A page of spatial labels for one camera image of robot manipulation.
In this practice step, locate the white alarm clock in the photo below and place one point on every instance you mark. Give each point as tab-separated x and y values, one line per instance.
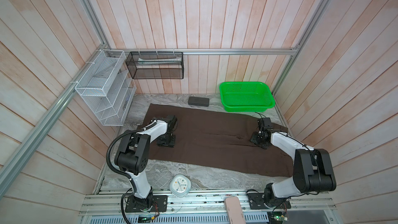
180	186

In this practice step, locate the black wire mesh basket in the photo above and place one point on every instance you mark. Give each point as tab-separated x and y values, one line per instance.
155	64

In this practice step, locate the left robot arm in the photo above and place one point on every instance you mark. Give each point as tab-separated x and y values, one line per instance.
128	155

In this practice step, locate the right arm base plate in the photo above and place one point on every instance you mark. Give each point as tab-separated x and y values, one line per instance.
260	201

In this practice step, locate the green plastic basket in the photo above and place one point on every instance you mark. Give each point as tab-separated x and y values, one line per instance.
246	97

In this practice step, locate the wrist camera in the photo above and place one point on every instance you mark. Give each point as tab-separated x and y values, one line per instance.
265	124
171	121

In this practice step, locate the pink flat device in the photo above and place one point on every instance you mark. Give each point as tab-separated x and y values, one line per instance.
234	210

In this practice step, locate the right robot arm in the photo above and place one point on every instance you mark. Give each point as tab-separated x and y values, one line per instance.
312	169

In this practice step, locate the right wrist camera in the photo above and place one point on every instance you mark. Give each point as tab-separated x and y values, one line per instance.
265	124

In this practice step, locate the brown trousers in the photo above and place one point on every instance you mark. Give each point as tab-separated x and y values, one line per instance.
218	140

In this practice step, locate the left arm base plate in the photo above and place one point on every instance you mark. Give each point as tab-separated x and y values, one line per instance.
155	203

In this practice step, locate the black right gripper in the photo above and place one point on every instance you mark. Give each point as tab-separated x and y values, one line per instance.
253	139

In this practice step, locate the white wire mesh shelf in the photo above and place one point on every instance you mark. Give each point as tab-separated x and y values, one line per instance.
106	87

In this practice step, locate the dark grey rectangular case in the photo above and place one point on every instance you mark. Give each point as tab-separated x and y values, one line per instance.
198	101

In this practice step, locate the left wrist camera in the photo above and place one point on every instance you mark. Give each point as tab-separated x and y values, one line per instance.
171	121

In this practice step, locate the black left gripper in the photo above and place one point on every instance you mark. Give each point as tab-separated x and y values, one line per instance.
171	144

